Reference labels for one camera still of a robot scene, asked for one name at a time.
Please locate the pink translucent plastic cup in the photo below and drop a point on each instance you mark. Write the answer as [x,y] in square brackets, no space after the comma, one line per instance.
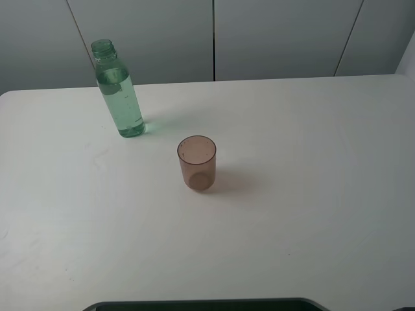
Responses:
[197,157]

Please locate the black tray edge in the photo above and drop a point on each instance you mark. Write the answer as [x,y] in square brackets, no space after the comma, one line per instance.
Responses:
[207,305]

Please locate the green transparent water bottle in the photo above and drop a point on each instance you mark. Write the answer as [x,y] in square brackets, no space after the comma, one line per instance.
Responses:
[117,89]

